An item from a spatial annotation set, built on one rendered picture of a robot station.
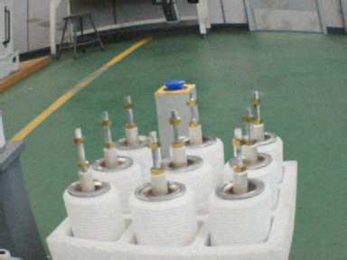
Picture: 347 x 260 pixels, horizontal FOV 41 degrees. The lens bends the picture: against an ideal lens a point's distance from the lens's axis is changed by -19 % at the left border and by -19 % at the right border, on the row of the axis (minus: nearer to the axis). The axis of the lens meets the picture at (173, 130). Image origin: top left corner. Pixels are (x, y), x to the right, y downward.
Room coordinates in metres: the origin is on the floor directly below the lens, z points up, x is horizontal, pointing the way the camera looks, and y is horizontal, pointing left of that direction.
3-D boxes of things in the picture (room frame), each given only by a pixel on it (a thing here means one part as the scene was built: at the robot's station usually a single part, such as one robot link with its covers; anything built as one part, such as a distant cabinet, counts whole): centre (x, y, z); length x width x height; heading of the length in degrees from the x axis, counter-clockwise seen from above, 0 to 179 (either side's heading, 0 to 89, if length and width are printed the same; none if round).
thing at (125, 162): (0.90, 0.11, 0.25); 0.08 x 0.08 x 0.01
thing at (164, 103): (1.17, -0.01, 0.16); 0.07 x 0.07 x 0.31; 74
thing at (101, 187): (0.79, 0.14, 0.25); 0.08 x 0.08 x 0.01
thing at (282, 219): (0.87, 0.00, 0.09); 0.39 x 0.39 x 0.18; 74
